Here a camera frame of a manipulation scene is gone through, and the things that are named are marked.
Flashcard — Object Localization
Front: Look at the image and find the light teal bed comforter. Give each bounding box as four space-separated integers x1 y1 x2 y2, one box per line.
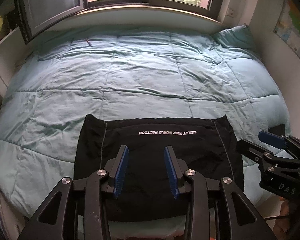
0 24 291 235

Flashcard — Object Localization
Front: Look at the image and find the person's right hand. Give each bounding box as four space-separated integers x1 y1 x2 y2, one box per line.
273 197 300 239

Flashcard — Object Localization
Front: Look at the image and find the black hooded jacket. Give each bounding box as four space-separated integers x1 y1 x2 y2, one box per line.
74 114 244 222

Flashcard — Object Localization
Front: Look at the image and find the teal pillow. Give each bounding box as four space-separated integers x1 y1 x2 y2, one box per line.
212 25 257 52

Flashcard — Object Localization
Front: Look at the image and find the white wall socket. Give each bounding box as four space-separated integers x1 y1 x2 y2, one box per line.
226 7 236 18

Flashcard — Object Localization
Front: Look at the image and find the white shelf unit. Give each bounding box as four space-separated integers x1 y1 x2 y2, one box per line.
0 0 28 140

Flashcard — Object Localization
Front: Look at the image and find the black cable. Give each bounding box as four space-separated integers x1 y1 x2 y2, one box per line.
263 214 289 222

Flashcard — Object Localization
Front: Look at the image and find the small black object on bed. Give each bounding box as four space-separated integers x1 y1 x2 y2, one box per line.
268 124 286 136

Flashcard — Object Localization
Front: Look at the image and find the world map wall poster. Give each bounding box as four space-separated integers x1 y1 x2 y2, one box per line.
274 0 300 59

